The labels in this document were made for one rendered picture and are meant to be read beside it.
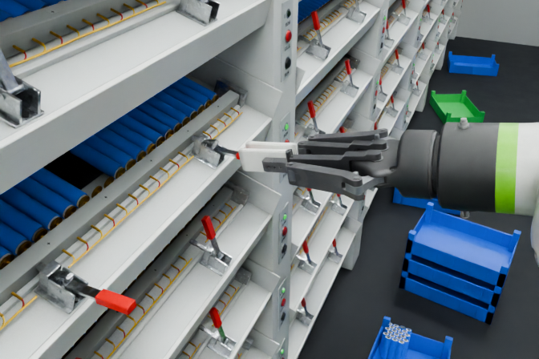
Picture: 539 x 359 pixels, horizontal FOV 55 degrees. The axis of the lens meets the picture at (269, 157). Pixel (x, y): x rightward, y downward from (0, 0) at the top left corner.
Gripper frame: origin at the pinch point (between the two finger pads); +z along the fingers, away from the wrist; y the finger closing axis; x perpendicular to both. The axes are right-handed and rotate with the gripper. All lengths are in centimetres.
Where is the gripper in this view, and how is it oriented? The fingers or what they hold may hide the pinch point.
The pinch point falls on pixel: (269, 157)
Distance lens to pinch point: 64.3
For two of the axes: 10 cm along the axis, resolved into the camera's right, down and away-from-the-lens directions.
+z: -9.0, -0.4, 4.4
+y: 4.1, -4.7, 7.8
